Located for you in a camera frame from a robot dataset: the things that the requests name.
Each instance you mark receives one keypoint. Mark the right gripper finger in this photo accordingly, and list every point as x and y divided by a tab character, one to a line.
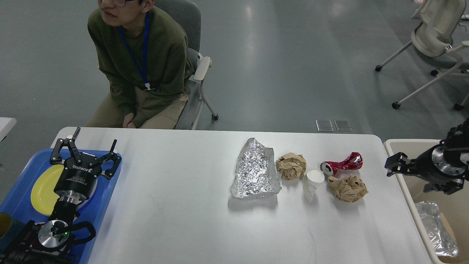
447	188
400	163

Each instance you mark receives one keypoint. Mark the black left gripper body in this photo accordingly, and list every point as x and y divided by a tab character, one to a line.
77	182

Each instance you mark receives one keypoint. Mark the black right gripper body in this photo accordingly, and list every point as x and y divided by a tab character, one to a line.
439	165

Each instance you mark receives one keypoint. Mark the yellow plate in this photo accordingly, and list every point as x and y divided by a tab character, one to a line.
43	197

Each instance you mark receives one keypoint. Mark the brown paper wad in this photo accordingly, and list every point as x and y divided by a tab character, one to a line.
349	189

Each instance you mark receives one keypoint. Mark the aluminium foil tray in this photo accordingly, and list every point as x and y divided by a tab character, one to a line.
429	215

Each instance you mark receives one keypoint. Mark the dark teal mug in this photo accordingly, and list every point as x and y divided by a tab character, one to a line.
9	229

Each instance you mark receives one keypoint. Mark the white paper cup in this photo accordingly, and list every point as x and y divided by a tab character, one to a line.
312	180

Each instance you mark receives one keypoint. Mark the aluminium foil sheet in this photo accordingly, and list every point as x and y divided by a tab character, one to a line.
255	175

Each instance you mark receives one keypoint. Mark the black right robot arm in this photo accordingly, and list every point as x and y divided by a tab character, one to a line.
457	139

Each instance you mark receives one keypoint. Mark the beige plastic bin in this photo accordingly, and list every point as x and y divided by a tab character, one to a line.
454	206

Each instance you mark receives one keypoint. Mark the crushed red can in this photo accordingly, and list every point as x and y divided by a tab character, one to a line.
352	162

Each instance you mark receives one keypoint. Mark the white side table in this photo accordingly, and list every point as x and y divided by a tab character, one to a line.
6	125

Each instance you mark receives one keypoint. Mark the floor outlet plate right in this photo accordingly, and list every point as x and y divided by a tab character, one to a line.
343	125

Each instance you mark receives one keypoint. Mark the floor outlet plate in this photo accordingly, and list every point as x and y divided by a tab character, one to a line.
324	125
343	125

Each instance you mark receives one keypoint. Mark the floor outlet plate left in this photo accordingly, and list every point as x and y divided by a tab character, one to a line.
324	125

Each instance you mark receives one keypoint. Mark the crumpled brown paper ball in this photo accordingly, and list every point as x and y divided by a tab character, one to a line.
291	166

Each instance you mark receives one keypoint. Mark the person in khaki trousers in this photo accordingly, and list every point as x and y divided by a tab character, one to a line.
143	53

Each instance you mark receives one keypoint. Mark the white office chair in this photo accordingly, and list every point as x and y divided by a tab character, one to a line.
432	40

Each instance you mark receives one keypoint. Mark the grey office chair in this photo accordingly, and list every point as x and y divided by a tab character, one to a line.
188	15

